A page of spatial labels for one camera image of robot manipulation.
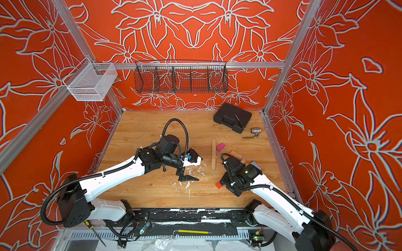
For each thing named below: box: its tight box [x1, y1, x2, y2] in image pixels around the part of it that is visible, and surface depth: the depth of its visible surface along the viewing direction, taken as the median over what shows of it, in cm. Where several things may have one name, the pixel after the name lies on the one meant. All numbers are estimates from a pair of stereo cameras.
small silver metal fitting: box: [250, 127, 262, 138], surface depth 106 cm
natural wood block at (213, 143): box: [211, 138, 217, 150], surface depth 101 cm
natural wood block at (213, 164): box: [210, 158, 217, 171], surface depth 92 cm
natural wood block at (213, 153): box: [211, 148, 217, 161], surface depth 97 cm
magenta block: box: [215, 142, 226, 152], surface depth 101 cm
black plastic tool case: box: [213, 103, 252, 134], surface depth 109 cm
